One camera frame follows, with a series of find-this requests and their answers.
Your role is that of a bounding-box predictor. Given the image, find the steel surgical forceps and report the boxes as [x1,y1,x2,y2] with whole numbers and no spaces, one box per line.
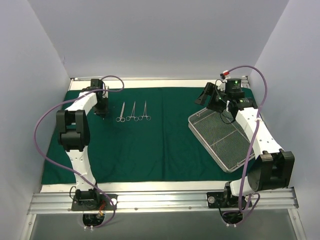
[138,101,151,121]
[125,102,139,122]

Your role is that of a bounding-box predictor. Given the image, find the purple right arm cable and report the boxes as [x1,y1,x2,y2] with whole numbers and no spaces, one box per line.
[218,64,268,224]

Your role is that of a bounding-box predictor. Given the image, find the steel surgical scissors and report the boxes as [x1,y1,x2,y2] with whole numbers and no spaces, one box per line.
[116,102,126,123]

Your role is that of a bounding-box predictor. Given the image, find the dark green surgical cloth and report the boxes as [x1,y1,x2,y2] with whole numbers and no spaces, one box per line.
[41,86,284,186]

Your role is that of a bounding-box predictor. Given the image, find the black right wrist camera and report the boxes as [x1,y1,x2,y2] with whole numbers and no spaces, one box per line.
[218,71,245,99]

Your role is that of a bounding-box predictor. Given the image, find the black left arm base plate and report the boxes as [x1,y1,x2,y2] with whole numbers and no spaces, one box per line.
[71,191,118,212]

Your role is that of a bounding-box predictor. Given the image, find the metal wire mesh tray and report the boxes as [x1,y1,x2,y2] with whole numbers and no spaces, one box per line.
[188,108,250,173]

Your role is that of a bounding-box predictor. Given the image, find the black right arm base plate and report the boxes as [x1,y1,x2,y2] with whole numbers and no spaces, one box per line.
[206,191,239,209]

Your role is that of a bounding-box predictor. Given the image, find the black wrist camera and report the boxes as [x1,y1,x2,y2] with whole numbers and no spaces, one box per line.
[90,78,109,90]
[218,71,245,99]

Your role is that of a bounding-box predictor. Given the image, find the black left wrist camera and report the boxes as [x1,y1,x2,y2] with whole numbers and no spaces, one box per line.
[90,78,109,90]

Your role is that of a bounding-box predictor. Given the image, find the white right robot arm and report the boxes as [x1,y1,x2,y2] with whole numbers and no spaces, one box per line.
[188,78,295,207]

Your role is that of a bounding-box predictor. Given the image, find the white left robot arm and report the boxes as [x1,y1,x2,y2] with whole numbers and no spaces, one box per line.
[56,87,108,210]

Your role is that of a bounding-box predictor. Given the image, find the aluminium front frame rail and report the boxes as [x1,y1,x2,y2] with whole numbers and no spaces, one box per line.
[27,188,299,215]

